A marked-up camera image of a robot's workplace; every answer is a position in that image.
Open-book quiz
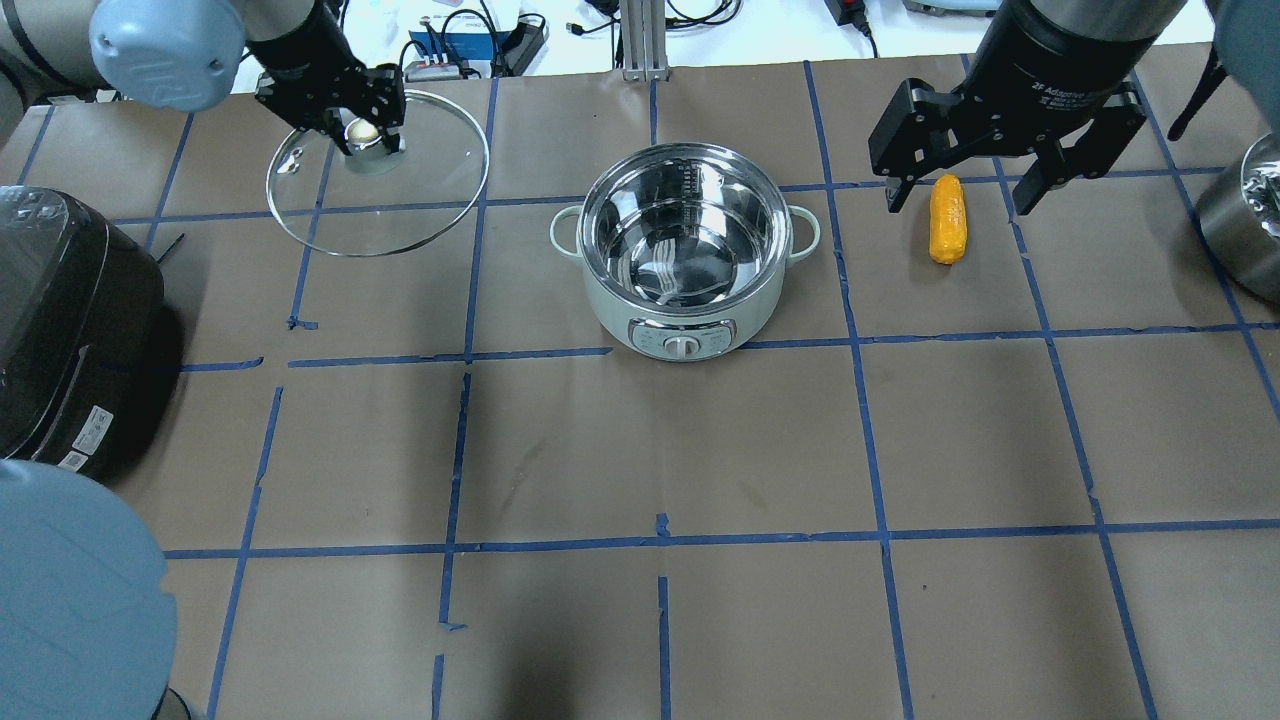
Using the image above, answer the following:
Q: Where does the aluminium frame post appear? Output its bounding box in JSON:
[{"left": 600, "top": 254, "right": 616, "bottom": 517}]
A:
[{"left": 618, "top": 0, "right": 671, "bottom": 83}]

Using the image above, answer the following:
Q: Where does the black rice cooker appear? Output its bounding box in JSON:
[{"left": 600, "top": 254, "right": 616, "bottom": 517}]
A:
[{"left": 1, "top": 184, "right": 164, "bottom": 480}]

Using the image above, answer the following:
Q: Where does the blue box with cables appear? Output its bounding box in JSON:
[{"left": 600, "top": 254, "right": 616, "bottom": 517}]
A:
[{"left": 397, "top": 1, "right": 549, "bottom": 83}]

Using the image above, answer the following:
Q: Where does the black power adapter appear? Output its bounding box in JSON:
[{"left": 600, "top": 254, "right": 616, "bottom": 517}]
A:
[{"left": 823, "top": 0, "right": 881, "bottom": 59}]

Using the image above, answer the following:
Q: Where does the steel kettle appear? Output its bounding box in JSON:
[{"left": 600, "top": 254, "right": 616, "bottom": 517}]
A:
[{"left": 1196, "top": 133, "right": 1279, "bottom": 306}]

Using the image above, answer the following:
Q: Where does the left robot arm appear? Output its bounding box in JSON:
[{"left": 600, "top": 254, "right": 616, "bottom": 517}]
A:
[{"left": 3, "top": 1, "right": 977, "bottom": 184}]

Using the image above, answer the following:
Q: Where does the pale green electric pot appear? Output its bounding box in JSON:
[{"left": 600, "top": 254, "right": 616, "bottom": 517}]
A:
[{"left": 548, "top": 142, "right": 823, "bottom": 363}]

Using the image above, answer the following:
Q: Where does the yellow corn cob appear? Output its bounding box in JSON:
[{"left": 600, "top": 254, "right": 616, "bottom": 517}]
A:
[{"left": 928, "top": 173, "right": 969, "bottom": 266}]

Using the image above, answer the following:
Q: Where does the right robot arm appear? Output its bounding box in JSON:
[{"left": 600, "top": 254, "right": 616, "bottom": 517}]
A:
[{"left": 960, "top": 1, "right": 1181, "bottom": 215}]

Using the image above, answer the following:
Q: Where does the glass pot lid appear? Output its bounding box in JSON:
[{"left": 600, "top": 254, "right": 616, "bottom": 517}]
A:
[{"left": 264, "top": 90, "right": 490, "bottom": 258}]

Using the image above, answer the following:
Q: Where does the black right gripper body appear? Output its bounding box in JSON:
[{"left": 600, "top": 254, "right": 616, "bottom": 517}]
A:
[{"left": 960, "top": 1, "right": 1161, "bottom": 158}]

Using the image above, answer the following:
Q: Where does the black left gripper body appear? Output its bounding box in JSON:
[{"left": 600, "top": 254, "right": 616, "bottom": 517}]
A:
[{"left": 244, "top": 5, "right": 406, "bottom": 133}]

